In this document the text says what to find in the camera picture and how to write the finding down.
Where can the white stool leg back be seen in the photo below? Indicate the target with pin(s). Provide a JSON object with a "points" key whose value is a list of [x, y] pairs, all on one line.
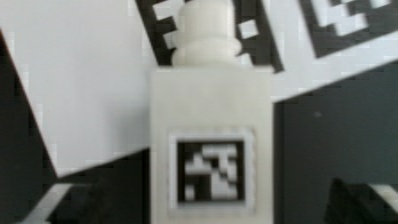
{"points": [[212, 130]]}

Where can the white marker sheet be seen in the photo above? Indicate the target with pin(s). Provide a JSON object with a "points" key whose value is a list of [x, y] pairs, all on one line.
{"points": [[89, 43]]}

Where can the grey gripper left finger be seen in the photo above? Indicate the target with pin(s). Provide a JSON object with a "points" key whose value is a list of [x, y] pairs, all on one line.
{"points": [[46, 204]]}

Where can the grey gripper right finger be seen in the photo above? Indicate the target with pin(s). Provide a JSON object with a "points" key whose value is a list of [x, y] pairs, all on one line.
{"points": [[384, 202]]}

